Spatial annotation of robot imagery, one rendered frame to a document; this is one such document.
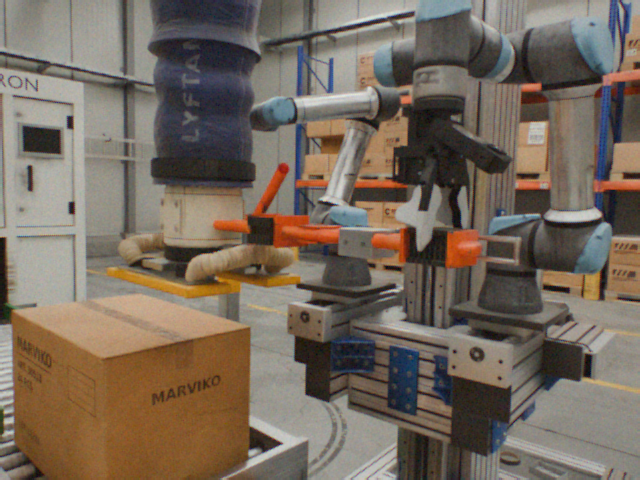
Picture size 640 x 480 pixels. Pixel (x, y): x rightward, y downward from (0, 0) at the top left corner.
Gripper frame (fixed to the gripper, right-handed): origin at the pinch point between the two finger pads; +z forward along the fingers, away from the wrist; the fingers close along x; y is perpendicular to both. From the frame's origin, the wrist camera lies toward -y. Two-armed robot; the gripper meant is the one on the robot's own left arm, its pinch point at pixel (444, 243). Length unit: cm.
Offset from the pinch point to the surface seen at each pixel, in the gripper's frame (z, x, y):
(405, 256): 1.9, 4.2, 3.7
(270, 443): 67, -30, 73
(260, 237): 1.5, 5.9, 34.6
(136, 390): 38, 13, 68
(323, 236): 0.4, 3.8, 20.6
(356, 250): 2.0, 3.7, 13.3
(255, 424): 64, -32, 82
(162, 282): 11, 16, 53
